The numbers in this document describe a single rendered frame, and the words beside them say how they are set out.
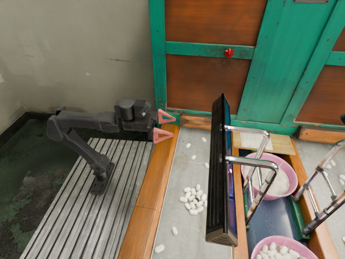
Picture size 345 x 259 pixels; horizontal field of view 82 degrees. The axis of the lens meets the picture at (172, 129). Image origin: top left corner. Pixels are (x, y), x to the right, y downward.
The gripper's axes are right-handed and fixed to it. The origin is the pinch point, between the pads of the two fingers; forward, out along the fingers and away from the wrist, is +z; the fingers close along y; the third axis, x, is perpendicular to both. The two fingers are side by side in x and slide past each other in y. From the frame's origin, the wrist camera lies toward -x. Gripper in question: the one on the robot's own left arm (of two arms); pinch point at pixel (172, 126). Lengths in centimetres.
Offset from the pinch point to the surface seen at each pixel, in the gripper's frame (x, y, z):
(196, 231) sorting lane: 33.1, -25.9, 13.0
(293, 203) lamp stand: 35, -8, 58
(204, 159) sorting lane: 33.0, 12.9, 16.6
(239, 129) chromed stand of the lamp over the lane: -4.6, -4.1, 24.6
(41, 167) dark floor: 109, 48, -134
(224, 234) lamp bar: -3.8, -40.5, 16.0
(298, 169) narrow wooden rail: 30, 9, 64
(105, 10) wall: -16, 121, -68
